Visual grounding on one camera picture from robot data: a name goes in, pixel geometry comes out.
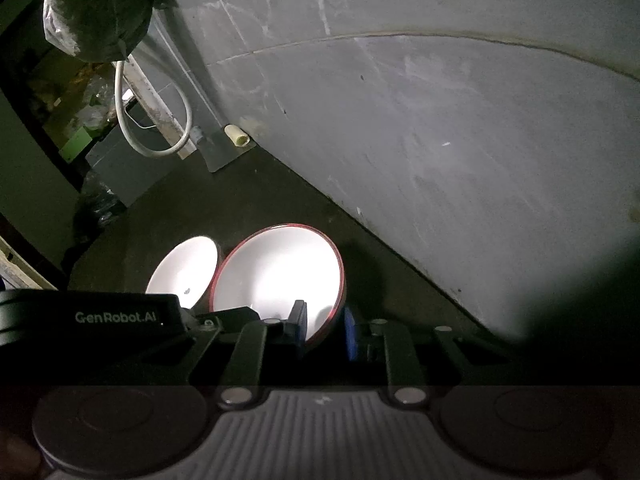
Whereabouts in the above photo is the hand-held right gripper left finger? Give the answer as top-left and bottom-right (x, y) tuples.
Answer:
(192, 300), (308, 408)

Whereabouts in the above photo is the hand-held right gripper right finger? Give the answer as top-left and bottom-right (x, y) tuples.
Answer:
(344, 307), (483, 408)

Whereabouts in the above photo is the white ceramic bowl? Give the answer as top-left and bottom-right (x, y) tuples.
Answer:
(210, 224), (347, 353)
(145, 236), (221, 311)

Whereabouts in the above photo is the person's left hand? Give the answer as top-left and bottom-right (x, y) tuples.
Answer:
(0, 432), (42, 480)

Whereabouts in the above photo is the black plastic bag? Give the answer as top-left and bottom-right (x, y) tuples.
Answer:
(75, 180), (127, 232)

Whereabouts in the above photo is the dark cabinet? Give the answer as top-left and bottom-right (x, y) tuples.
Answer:
(85, 100), (188, 207)

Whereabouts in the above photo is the green box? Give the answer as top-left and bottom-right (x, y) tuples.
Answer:
(60, 126), (94, 162)

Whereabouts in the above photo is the cluttered storage shelf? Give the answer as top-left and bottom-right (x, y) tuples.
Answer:
(0, 35), (132, 161)

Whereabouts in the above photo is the plastic bag of dried greens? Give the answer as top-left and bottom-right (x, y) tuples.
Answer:
(41, 0), (178, 63)

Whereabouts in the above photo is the thin white cable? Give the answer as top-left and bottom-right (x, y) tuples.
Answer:
(122, 87), (157, 130)

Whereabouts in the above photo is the white hose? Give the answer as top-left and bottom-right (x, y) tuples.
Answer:
(114, 57), (194, 157)

